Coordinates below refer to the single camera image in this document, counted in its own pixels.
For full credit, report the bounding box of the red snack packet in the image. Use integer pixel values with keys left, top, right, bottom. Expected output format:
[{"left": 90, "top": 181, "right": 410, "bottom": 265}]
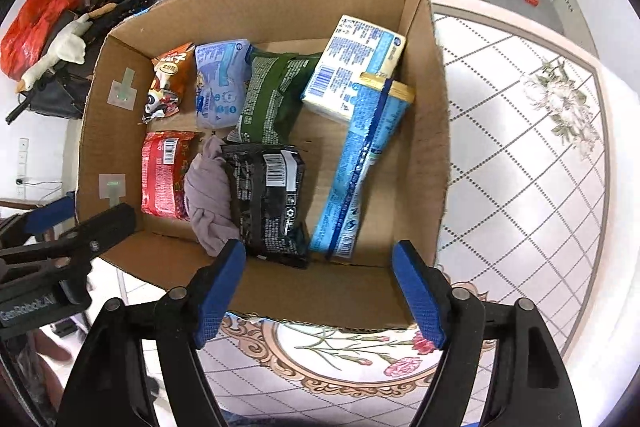
[{"left": 141, "top": 131, "right": 198, "bottom": 220}]

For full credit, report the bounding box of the purple grey cloth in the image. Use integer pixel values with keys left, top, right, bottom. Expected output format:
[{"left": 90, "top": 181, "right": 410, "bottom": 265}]
[{"left": 184, "top": 135, "right": 240, "bottom": 257}]

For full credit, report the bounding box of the orange brown snack bag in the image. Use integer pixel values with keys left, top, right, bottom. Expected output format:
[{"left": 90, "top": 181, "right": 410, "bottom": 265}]
[{"left": 142, "top": 42, "right": 195, "bottom": 124}]

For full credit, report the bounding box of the black snack bag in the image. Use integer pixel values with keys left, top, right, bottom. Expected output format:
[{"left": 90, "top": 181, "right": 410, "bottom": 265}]
[{"left": 222, "top": 143, "right": 309, "bottom": 269}]

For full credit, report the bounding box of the light blue tissue pack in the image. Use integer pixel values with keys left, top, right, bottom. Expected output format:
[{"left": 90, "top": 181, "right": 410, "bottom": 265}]
[{"left": 194, "top": 39, "right": 253, "bottom": 130}]

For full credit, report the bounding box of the green snack bag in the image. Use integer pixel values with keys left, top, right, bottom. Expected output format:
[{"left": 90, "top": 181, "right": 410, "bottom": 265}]
[{"left": 227, "top": 48, "right": 321, "bottom": 145}]

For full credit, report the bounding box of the long blue biscuit pack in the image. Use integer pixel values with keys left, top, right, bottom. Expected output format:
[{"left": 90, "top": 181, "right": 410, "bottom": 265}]
[{"left": 310, "top": 72, "right": 416, "bottom": 261}]

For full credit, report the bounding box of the white blue tissue brick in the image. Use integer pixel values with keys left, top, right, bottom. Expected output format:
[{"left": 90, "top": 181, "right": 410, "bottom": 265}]
[{"left": 302, "top": 15, "right": 406, "bottom": 122}]

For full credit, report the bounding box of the white goose plush toy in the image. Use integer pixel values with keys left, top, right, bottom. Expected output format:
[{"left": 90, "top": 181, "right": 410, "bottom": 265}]
[{"left": 15, "top": 2, "right": 116, "bottom": 93}]

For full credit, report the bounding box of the red plastic bag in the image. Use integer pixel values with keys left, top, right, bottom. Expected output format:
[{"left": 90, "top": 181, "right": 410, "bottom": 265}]
[{"left": 1, "top": 0, "right": 80, "bottom": 81}]

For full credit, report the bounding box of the open cardboard box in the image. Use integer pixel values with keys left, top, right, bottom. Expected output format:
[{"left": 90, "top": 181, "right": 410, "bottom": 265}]
[{"left": 76, "top": 0, "right": 449, "bottom": 331}]

